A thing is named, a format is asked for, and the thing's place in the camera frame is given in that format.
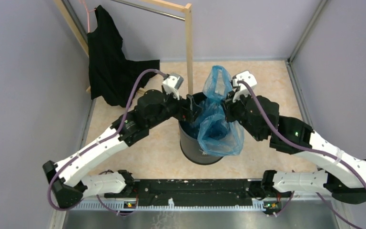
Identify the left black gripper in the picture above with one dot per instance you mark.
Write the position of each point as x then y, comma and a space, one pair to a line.
189, 114

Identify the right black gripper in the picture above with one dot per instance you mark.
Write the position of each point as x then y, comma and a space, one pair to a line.
228, 105

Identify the dark grey trash bin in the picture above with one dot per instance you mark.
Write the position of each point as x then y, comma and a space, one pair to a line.
188, 137

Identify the blue plastic trash bag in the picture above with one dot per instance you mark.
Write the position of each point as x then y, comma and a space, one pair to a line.
216, 136

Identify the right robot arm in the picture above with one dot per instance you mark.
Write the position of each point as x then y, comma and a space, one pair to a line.
339, 175

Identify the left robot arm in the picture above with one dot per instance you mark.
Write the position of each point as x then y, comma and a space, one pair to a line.
69, 181

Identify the black t-shirt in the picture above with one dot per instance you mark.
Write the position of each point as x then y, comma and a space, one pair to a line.
111, 75

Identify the wooden clothes rack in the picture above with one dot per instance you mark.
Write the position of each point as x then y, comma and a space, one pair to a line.
66, 10

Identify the pink clothes hanger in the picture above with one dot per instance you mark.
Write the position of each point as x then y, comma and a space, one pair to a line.
88, 12

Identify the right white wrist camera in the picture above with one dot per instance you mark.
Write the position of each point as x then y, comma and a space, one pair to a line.
240, 89

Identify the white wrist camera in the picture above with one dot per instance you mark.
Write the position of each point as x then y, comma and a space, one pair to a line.
240, 89
171, 85

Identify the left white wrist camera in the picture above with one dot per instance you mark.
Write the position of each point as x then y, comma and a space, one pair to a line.
171, 85

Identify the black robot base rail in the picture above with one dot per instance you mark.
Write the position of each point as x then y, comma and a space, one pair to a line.
197, 192

